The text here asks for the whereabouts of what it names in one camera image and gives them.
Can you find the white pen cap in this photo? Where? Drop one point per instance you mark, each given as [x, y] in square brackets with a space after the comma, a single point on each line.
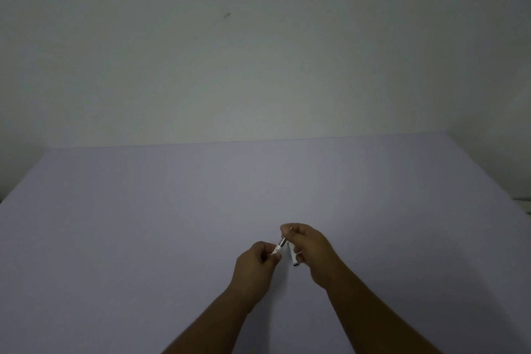
[294, 257]

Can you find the person's left fingers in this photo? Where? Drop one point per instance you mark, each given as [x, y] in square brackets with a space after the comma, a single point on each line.
[270, 253]

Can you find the person's right hand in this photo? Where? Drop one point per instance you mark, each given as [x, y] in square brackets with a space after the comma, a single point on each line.
[315, 254]

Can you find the person's right fingers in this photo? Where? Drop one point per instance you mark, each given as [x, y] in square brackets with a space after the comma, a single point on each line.
[292, 237]

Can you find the person's right forearm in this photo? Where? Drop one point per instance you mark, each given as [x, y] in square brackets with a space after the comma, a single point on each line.
[373, 316]

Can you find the person's left forearm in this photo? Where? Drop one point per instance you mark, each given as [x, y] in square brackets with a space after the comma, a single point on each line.
[207, 324]

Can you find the white pen body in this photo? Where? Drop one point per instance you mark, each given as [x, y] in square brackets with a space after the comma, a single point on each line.
[280, 246]

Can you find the person's left hand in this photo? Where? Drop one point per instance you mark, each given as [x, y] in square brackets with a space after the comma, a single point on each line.
[249, 273]

